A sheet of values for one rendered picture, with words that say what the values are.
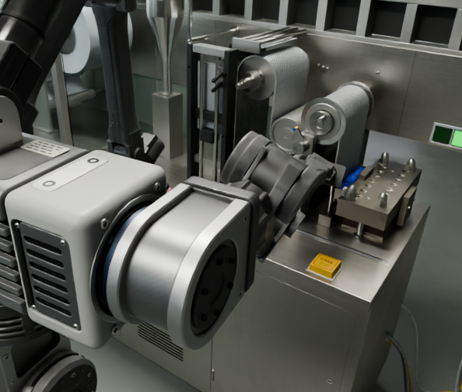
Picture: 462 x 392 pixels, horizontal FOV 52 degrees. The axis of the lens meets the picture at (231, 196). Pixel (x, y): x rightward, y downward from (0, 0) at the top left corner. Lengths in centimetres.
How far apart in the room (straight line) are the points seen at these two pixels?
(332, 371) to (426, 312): 132
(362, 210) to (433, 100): 46
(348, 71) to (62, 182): 144
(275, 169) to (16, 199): 28
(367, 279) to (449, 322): 145
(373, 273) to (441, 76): 68
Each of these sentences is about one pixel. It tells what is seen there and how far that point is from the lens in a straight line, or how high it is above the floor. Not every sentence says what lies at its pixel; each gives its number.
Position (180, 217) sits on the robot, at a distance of 45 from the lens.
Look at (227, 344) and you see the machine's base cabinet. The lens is 180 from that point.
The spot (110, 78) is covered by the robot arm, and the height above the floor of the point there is 145.
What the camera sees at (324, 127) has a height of 124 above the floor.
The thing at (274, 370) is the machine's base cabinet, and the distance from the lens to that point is 174.
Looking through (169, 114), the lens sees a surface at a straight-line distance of 194.
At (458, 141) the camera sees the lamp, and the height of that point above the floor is 117.
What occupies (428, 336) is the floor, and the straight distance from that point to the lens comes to 270.
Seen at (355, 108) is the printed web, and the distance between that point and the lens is 157.
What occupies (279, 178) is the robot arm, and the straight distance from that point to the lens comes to 56.
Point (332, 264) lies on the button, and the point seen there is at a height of 92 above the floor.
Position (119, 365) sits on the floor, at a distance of 235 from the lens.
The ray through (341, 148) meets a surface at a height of 117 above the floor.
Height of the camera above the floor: 173
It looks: 29 degrees down
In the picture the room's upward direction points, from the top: 3 degrees clockwise
